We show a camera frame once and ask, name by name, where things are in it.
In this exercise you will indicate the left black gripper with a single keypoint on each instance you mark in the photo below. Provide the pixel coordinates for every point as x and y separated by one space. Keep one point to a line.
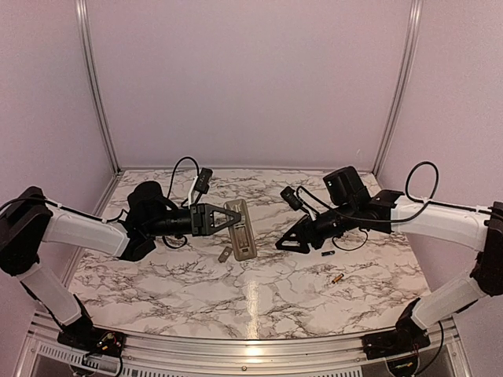
200 218

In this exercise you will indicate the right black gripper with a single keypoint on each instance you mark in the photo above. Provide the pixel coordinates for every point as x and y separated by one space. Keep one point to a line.
306 223

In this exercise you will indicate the grey battery compartment cover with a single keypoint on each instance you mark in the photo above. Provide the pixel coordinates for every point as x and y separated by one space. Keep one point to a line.
223 257

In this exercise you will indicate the grey white remote control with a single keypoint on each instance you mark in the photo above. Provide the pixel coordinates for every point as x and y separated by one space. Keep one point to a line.
241 234

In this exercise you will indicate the gold AA battery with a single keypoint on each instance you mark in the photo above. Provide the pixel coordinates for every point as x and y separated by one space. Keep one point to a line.
337 279

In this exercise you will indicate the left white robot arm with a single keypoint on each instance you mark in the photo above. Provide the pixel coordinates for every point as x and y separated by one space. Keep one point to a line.
31 219

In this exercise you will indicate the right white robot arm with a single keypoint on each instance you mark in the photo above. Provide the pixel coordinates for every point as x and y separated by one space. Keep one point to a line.
352 207

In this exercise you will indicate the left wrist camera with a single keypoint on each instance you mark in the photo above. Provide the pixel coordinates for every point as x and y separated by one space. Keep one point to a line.
200 186

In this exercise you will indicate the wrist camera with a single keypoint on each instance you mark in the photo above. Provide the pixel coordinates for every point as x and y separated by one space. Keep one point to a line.
200 186
291 198

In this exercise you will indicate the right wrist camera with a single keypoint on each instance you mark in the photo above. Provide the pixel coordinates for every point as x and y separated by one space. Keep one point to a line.
291 198

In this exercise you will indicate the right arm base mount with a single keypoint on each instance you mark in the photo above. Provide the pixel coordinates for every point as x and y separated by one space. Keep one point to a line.
405 337

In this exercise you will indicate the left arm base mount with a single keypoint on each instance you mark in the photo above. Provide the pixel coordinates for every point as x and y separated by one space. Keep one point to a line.
88 337

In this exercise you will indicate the left aluminium corner post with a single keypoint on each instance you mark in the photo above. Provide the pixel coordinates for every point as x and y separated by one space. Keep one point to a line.
83 22

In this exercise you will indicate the aluminium corner post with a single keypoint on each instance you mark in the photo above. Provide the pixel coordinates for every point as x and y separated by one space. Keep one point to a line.
404 71
83 22

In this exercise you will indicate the right aluminium corner post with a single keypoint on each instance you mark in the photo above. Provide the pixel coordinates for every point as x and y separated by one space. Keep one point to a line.
404 71

